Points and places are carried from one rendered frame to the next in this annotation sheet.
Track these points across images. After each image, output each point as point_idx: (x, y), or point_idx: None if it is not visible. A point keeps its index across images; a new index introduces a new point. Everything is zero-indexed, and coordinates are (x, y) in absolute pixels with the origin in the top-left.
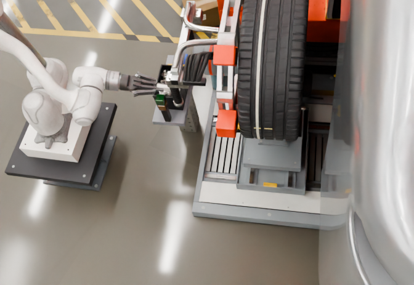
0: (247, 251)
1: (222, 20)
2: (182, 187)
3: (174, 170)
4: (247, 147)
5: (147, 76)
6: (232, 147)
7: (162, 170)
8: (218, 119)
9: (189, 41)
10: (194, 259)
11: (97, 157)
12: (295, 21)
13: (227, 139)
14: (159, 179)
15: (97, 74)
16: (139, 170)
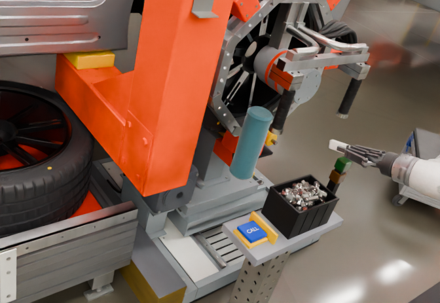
0: None
1: None
2: (310, 267)
3: (305, 286)
4: (241, 186)
5: (355, 154)
6: (228, 245)
7: (318, 298)
8: (336, 52)
9: (331, 39)
10: None
11: (420, 294)
12: None
13: (224, 254)
14: (329, 294)
15: (433, 161)
16: None
